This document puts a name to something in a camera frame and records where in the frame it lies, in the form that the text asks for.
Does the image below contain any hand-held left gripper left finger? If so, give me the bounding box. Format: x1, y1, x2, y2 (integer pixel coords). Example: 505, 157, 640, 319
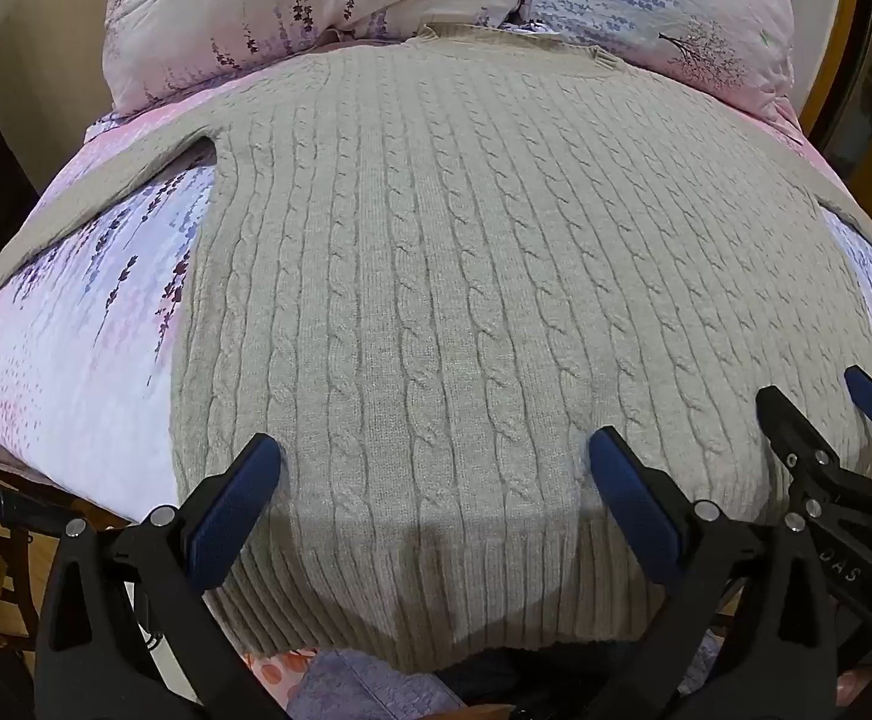
0, 433, 284, 720

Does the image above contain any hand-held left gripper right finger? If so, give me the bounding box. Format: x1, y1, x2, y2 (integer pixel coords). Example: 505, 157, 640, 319
588, 426, 861, 720

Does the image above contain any beige cable-knit sweater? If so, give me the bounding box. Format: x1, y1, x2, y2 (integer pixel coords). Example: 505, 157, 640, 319
0, 24, 872, 653

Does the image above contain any orange dotted floral cloth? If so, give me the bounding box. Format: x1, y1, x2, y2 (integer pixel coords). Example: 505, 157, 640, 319
242, 631, 318, 695

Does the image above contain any pink floral bed sheet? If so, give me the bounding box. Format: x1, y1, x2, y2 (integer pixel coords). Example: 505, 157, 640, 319
0, 52, 872, 530

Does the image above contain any person's purple clothing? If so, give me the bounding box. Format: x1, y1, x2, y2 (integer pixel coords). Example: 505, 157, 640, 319
289, 649, 486, 720

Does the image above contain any wooden chair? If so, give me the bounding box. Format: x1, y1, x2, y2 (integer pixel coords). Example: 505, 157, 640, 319
0, 420, 140, 661

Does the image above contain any pale blue tree-print pillow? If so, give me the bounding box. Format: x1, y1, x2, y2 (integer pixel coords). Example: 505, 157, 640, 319
517, 0, 812, 125

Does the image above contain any pink floral pillow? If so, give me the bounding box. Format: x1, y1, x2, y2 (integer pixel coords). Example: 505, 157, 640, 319
100, 0, 533, 119

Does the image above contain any yellow wooden frame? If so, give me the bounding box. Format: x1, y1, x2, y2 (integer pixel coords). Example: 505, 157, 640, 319
796, 0, 872, 241

